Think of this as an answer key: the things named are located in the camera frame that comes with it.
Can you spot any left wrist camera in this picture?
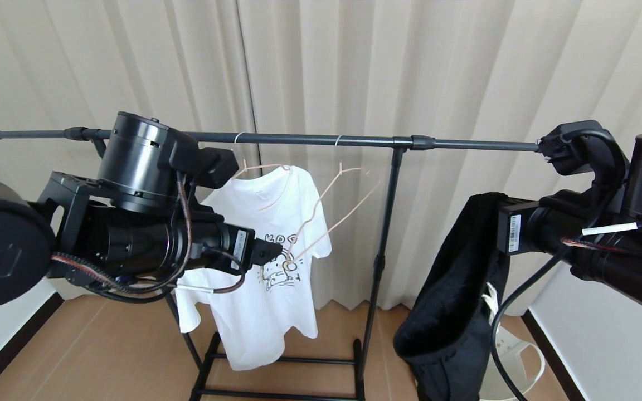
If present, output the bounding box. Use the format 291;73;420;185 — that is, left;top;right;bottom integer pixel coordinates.
184;146;240;191

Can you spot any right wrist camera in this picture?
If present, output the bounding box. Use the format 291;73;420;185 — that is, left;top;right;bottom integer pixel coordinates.
538;120;631;197

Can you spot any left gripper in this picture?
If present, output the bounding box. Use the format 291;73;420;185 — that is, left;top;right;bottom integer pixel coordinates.
173;218;256;276

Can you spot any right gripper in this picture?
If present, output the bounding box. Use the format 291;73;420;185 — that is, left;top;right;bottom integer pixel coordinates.
497;189;601;257

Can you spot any beige curtain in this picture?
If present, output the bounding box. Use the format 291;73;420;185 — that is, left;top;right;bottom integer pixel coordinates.
0;0;642;317

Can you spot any black clothes rack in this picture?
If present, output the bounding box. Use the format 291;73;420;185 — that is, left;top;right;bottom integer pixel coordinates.
0;127;542;401

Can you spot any white laundry basket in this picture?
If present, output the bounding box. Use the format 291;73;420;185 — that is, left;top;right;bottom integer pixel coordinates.
480;326;546;401

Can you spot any black garment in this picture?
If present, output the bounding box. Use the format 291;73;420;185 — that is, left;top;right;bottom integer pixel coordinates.
392;192;514;401

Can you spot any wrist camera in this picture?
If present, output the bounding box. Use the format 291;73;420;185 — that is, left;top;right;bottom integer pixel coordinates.
184;146;240;191
538;120;631;197

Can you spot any pink clothes hanger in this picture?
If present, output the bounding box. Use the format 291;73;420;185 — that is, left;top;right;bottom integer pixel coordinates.
284;135;382;266
231;134;291;180

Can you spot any white garment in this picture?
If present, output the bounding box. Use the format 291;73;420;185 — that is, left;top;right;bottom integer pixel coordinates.
175;165;333;372

